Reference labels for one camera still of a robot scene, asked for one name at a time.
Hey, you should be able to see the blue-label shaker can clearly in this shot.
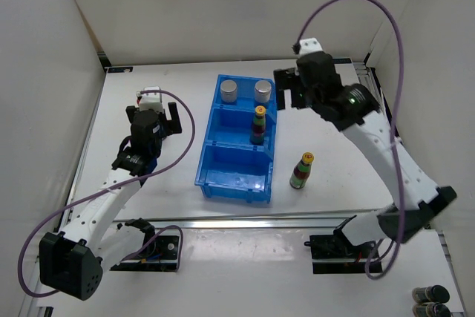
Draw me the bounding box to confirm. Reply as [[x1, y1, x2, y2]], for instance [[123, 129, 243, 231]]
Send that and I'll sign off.
[[254, 79, 272, 106], [220, 79, 238, 104]]

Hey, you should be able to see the yellow-cap sauce bottle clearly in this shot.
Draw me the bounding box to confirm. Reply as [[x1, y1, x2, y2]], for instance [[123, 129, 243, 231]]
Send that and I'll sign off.
[[289, 152, 315, 189], [249, 105, 266, 145]]

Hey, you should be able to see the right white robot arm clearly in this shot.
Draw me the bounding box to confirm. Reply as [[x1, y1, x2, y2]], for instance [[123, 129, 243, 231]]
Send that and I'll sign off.
[[274, 51, 456, 258]]

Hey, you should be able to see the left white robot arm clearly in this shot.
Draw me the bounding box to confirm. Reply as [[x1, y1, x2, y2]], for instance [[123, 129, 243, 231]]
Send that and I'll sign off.
[[39, 102, 182, 301]]

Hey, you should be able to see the blue three-compartment plastic bin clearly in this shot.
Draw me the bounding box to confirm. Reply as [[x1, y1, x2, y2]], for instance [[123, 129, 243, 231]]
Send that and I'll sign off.
[[195, 74, 278, 203]]

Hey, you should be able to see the upper dark corner bottle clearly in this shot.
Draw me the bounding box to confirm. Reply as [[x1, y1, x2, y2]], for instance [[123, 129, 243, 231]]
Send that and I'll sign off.
[[412, 284, 451, 304]]

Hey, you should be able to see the dark corner bottle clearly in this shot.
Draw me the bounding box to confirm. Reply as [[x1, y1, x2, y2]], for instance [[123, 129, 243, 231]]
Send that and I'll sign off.
[[412, 302, 451, 317], [412, 284, 451, 304]]

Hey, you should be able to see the lower dark corner bottle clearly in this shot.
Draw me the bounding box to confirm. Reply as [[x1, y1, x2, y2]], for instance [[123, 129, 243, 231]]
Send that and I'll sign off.
[[412, 302, 451, 317]]

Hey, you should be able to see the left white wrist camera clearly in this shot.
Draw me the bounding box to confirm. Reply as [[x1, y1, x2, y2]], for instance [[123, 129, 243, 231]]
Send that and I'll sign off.
[[136, 86, 164, 114]]

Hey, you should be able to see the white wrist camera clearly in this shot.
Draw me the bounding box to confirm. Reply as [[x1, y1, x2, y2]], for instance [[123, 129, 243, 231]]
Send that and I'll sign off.
[[292, 38, 324, 57], [136, 86, 164, 114]]

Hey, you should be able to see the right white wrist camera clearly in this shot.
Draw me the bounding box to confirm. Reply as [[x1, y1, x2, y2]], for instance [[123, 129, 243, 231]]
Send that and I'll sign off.
[[292, 38, 324, 57]]

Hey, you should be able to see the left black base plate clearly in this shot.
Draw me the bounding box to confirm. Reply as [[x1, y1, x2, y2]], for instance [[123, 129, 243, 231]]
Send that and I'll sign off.
[[111, 235, 181, 272]]

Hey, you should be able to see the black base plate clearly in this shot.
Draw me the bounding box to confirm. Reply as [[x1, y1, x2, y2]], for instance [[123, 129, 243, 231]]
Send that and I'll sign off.
[[111, 235, 181, 272], [304, 235, 376, 275]]

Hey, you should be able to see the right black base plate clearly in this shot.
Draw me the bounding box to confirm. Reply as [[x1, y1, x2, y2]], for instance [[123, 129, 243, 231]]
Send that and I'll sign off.
[[304, 235, 376, 275]]

